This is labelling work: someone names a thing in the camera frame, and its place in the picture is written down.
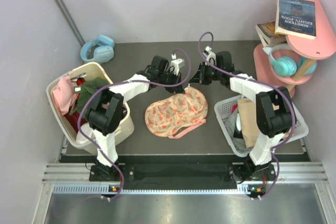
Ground pink tiered shelf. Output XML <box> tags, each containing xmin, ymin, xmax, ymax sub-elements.
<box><xmin>254</xmin><ymin>0</ymin><xmax>335</xmax><ymax>96</ymax></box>

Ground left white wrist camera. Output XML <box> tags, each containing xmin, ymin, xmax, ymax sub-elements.
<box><xmin>169</xmin><ymin>54</ymin><xmax>185</xmax><ymax>75</ymax></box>

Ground white perforated plastic basket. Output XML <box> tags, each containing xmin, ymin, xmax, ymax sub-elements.
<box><xmin>214</xmin><ymin>90</ymin><xmax>309</xmax><ymax>164</ymax></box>

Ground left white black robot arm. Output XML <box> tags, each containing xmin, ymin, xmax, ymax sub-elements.
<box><xmin>85</xmin><ymin>54</ymin><xmax>185</xmax><ymax>182</ymax></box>

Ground Nineteen Eighty-Four book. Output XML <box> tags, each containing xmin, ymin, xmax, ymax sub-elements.
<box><xmin>275</xmin><ymin>0</ymin><xmax>316</xmax><ymax>39</ymax></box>

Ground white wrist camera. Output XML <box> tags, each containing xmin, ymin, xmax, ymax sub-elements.
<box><xmin>169</xmin><ymin>54</ymin><xmax>185</xmax><ymax>75</ymax></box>
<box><xmin>204</xmin><ymin>46</ymin><xmax>216</xmax><ymax>65</ymax></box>

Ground blue headphones on table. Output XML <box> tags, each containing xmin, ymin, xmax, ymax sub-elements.
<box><xmin>80</xmin><ymin>35</ymin><xmax>115</xmax><ymax>64</ymax></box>

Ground grey garment in basket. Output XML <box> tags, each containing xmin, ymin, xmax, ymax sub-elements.
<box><xmin>224</xmin><ymin>114</ymin><xmax>248</xmax><ymax>153</ymax></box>

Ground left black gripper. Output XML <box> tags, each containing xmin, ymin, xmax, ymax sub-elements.
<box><xmin>158</xmin><ymin>70</ymin><xmax>185</xmax><ymax>94</ymax></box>

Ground white garment in basket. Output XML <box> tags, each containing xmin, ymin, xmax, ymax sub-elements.
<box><xmin>76</xmin><ymin>124</ymin><xmax>95</xmax><ymax>145</ymax></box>

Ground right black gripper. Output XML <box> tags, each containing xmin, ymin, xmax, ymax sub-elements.
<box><xmin>189</xmin><ymin>62</ymin><xmax>223</xmax><ymax>86</ymax></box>

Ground beige folded garment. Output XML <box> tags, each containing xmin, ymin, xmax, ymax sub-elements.
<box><xmin>237</xmin><ymin>98</ymin><xmax>295</xmax><ymax>149</ymax></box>

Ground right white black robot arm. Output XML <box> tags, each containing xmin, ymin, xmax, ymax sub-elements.
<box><xmin>190</xmin><ymin>47</ymin><xmax>296</xmax><ymax>184</ymax></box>

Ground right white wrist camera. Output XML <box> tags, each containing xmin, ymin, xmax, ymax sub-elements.
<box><xmin>204</xmin><ymin>46</ymin><xmax>216</xmax><ymax>65</ymax></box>

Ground cream laundry basket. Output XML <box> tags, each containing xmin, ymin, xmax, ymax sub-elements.
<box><xmin>46</xmin><ymin>62</ymin><xmax>134</xmax><ymax>155</ymax></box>

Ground red garment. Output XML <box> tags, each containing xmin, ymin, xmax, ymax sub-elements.
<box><xmin>64</xmin><ymin>111</ymin><xmax>80</xmax><ymax>133</ymax></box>

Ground aluminium rail frame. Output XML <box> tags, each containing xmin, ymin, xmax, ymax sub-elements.
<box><xmin>33</xmin><ymin>136</ymin><xmax>336</xmax><ymax>224</ymax></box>

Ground dark green garment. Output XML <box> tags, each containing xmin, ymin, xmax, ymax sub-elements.
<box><xmin>69</xmin><ymin>77</ymin><xmax>109</xmax><ymax>115</ymax></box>

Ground stacked paperback books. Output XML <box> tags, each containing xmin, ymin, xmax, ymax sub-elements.
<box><xmin>255</xmin><ymin>21</ymin><xmax>287</xmax><ymax>47</ymax></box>

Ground pink garment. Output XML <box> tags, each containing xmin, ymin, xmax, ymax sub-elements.
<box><xmin>52</xmin><ymin>76</ymin><xmax>78</xmax><ymax>115</ymax></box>

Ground teal headphones on shelf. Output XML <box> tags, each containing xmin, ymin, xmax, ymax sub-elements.
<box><xmin>263</xmin><ymin>44</ymin><xmax>308</xmax><ymax>77</ymax></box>

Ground floral mesh laundry bag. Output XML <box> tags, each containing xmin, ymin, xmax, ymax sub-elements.
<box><xmin>144</xmin><ymin>87</ymin><xmax>208</xmax><ymax>139</ymax></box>

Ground pink bra strap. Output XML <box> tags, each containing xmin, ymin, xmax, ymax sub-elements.
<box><xmin>167</xmin><ymin>119</ymin><xmax>207</xmax><ymax>140</ymax></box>

